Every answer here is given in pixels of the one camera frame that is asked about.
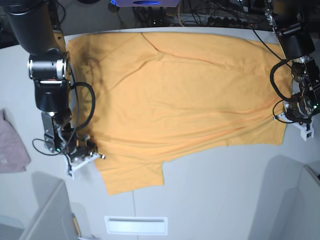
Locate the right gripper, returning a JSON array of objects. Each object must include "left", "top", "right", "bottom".
[{"left": 60, "top": 134, "right": 106, "bottom": 163}]

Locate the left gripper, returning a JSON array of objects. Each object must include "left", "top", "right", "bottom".
[{"left": 272, "top": 97, "right": 319, "bottom": 124}]

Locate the yellow T-shirt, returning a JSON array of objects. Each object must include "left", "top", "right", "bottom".
[{"left": 67, "top": 32, "right": 285, "bottom": 195}]

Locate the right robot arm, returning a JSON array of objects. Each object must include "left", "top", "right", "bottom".
[{"left": 0, "top": 0, "right": 105, "bottom": 163}]

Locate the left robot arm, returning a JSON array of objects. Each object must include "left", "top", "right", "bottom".
[{"left": 251, "top": 0, "right": 320, "bottom": 125}]

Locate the orange pencil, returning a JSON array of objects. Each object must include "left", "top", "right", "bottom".
[{"left": 72, "top": 217, "right": 81, "bottom": 237}]

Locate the folded pink cloth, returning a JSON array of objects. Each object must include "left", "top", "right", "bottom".
[{"left": 0, "top": 109, "right": 31, "bottom": 174}]

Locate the black power strip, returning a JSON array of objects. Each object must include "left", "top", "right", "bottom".
[{"left": 207, "top": 16, "right": 250, "bottom": 28}]

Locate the blue-ringed device at back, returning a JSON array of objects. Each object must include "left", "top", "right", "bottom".
[{"left": 110, "top": 0, "right": 180, "bottom": 8}]

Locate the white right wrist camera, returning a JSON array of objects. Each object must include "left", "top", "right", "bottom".
[{"left": 64, "top": 154, "right": 98, "bottom": 180}]

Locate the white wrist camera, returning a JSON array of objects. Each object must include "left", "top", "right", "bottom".
[
  {"left": 64, "top": 154, "right": 98, "bottom": 180},
  {"left": 293, "top": 120, "right": 314, "bottom": 142}
]

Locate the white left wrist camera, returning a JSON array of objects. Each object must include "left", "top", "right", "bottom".
[{"left": 293, "top": 120, "right": 314, "bottom": 142}]

